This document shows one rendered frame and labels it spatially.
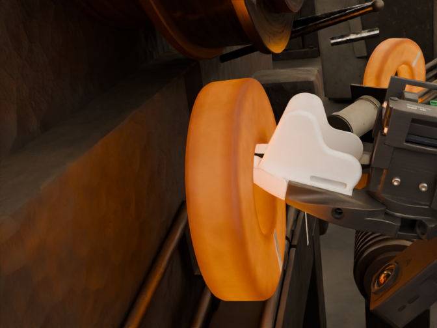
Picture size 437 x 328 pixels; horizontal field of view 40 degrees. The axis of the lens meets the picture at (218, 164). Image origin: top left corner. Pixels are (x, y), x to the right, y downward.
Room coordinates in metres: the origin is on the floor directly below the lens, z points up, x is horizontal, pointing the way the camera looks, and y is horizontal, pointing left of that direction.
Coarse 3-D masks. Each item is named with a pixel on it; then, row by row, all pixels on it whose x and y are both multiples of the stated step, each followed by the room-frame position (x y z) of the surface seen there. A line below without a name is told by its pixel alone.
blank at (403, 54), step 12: (384, 48) 1.01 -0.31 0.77; (396, 48) 1.01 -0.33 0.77; (408, 48) 1.03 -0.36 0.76; (372, 60) 1.00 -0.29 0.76; (384, 60) 0.99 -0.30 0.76; (396, 60) 1.01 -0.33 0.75; (408, 60) 1.03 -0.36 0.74; (420, 60) 1.05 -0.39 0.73; (372, 72) 0.99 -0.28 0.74; (384, 72) 0.98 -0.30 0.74; (408, 72) 1.04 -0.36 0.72; (420, 72) 1.05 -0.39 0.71; (372, 84) 0.98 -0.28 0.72; (384, 84) 0.98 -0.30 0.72
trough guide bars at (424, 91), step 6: (426, 66) 1.14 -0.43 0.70; (432, 66) 1.15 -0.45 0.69; (432, 72) 1.16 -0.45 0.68; (426, 78) 1.14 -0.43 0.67; (420, 90) 1.02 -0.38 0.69; (426, 90) 1.03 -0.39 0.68; (420, 96) 1.01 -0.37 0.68; (432, 96) 1.04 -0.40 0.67; (420, 102) 1.02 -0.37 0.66; (426, 102) 1.02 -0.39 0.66
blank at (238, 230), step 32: (224, 96) 0.36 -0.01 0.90; (256, 96) 0.40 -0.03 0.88; (192, 128) 0.35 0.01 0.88; (224, 128) 0.34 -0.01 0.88; (256, 128) 0.38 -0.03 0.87; (192, 160) 0.33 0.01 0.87; (224, 160) 0.33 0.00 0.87; (192, 192) 0.32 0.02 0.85; (224, 192) 0.32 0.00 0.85; (256, 192) 0.41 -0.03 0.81; (192, 224) 0.32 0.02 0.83; (224, 224) 0.31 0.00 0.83; (256, 224) 0.34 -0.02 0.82; (224, 256) 0.31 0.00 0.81; (256, 256) 0.33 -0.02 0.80; (224, 288) 0.32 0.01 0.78; (256, 288) 0.32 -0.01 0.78
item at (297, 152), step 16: (288, 112) 0.36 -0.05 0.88; (304, 112) 0.35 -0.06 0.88; (288, 128) 0.35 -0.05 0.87; (304, 128) 0.35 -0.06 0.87; (272, 144) 0.36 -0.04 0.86; (288, 144) 0.35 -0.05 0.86; (304, 144) 0.35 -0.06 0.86; (320, 144) 0.35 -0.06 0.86; (256, 160) 0.37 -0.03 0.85; (272, 160) 0.36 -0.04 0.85; (288, 160) 0.36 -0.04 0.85; (304, 160) 0.35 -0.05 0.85; (320, 160) 0.35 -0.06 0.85; (336, 160) 0.35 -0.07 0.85; (352, 160) 0.34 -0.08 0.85; (256, 176) 0.36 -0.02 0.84; (272, 176) 0.35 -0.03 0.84; (288, 176) 0.35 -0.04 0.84; (304, 176) 0.35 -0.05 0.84; (320, 176) 0.35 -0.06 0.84; (336, 176) 0.35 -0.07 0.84; (352, 176) 0.34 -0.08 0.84; (272, 192) 0.35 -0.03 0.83
